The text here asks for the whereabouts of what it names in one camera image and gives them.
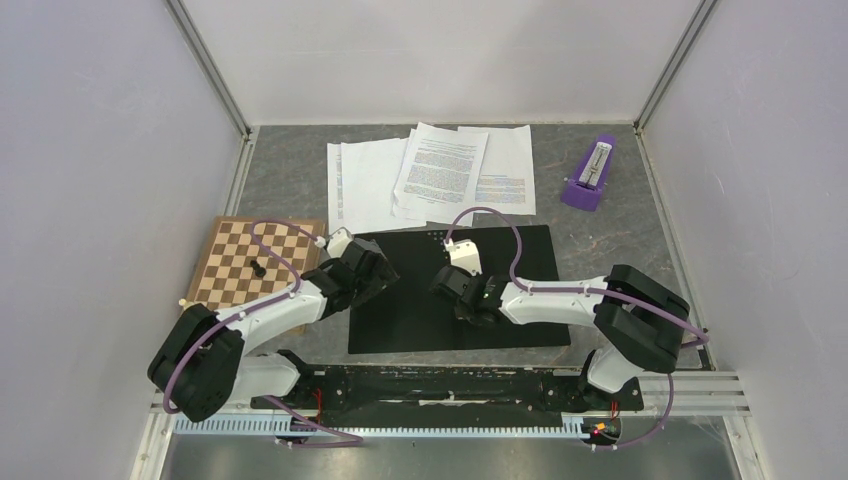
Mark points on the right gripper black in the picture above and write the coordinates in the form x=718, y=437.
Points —
x=481, y=278

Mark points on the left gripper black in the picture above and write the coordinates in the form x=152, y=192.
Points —
x=381, y=276

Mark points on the teal folder black inside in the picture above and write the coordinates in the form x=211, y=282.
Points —
x=433, y=306

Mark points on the printed paper sheet top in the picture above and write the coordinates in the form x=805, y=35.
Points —
x=439, y=173

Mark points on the printed paper sheet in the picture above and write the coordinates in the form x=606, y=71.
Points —
x=439, y=173
x=506, y=181

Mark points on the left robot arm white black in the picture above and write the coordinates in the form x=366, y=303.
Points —
x=206, y=362

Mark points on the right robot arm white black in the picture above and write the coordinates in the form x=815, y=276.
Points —
x=641, y=321

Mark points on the black chess piece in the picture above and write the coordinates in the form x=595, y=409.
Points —
x=258, y=270

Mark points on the wooden chessboard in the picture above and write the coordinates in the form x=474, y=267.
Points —
x=224, y=284

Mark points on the purple metronome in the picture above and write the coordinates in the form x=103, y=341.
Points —
x=584, y=188

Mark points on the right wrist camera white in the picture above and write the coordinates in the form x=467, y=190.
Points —
x=464, y=254

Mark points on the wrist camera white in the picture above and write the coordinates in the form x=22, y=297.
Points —
x=464, y=254
x=335, y=244

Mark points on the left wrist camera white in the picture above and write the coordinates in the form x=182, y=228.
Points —
x=335, y=244

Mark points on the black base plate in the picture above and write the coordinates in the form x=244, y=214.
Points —
x=450, y=397

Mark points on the aluminium frame rail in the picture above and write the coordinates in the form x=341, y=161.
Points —
x=696, y=393

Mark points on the white toothed cable duct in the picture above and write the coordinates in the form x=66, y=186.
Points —
x=283, y=425

